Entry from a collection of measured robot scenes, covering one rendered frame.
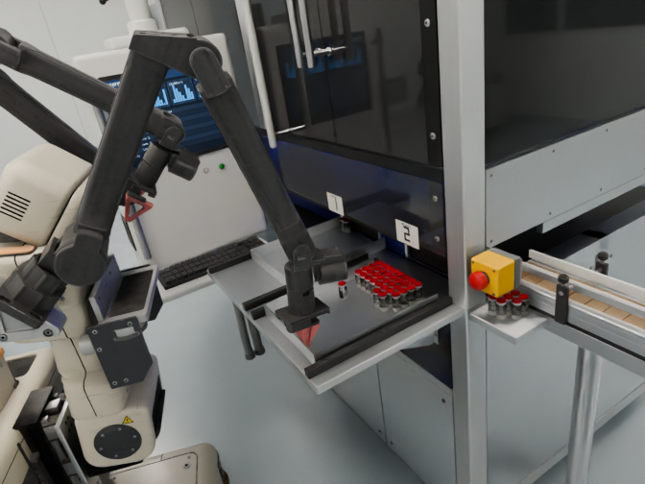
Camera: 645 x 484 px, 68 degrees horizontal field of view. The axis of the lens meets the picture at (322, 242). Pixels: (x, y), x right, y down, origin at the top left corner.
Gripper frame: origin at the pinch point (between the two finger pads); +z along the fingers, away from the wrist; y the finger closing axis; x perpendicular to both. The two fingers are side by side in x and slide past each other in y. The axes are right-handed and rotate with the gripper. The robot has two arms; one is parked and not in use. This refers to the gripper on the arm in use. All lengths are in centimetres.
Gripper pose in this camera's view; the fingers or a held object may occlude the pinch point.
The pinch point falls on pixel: (305, 345)
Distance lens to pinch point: 106.9
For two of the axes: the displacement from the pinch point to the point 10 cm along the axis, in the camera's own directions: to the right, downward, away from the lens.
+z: 0.7, 9.2, 3.8
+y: 8.6, -2.5, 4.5
